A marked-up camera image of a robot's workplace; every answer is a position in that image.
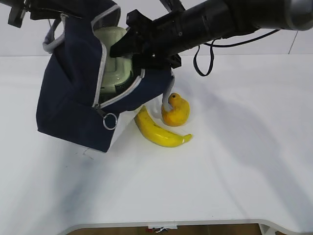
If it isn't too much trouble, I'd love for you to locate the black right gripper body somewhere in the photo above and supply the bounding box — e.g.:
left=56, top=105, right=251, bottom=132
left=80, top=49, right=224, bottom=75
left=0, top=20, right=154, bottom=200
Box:
left=126, top=9, right=181, bottom=69

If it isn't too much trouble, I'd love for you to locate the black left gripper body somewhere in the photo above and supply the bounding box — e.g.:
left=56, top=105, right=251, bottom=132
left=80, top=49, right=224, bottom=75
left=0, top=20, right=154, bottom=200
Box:
left=7, top=0, right=64, bottom=27

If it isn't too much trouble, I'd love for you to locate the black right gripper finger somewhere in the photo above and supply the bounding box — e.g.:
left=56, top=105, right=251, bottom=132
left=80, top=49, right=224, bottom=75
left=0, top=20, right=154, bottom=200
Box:
left=110, top=27, right=147, bottom=58

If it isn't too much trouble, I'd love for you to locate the green lid glass container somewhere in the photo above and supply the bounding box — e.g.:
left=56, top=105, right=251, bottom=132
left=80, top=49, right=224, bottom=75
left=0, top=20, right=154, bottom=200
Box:
left=95, top=26, right=133, bottom=94

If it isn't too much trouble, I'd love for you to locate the orange yellow pear toy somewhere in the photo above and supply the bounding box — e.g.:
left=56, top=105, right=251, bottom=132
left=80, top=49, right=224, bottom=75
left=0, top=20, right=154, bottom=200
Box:
left=161, top=93, right=190, bottom=127

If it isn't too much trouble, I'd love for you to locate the navy blue lunch bag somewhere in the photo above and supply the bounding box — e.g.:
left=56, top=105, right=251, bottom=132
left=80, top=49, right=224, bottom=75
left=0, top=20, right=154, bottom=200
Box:
left=36, top=0, right=175, bottom=152

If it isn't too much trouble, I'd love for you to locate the yellow banana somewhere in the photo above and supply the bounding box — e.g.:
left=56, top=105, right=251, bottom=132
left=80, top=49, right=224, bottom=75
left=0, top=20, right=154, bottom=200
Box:
left=134, top=106, right=193, bottom=147

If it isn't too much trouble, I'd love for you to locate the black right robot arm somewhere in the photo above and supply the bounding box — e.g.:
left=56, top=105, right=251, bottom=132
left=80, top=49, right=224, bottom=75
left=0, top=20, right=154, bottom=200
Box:
left=110, top=0, right=313, bottom=69

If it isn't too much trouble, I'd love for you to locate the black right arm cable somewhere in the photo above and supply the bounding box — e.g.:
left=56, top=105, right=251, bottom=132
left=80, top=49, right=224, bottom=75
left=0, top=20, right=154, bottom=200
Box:
left=193, top=29, right=282, bottom=77

